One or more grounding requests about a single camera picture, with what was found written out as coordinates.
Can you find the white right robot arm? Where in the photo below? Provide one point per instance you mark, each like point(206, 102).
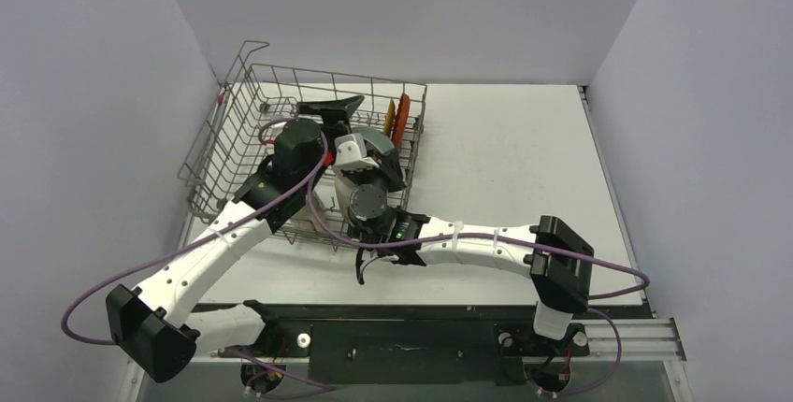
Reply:
point(549, 253)

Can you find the grey wire dish rack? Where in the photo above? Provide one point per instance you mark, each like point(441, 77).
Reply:
point(254, 104)

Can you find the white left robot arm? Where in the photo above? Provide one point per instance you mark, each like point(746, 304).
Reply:
point(154, 322)

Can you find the white bowl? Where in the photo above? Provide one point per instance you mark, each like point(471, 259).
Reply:
point(375, 141)

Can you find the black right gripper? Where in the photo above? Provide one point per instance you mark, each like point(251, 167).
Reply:
point(384, 155)

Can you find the yellow patterned plate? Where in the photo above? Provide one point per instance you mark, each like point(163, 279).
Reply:
point(390, 118)

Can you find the cream mug with floral print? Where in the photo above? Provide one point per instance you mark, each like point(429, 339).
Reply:
point(342, 192)

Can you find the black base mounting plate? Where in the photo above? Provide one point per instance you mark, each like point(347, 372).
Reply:
point(397, 344)

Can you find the red plastic plate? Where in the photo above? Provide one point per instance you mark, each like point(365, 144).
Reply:
point(400, 120)

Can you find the cream mug with dragon print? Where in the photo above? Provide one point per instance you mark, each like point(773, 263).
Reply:
point(304, 219)

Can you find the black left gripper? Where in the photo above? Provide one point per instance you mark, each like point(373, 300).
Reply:
point(337, 122)

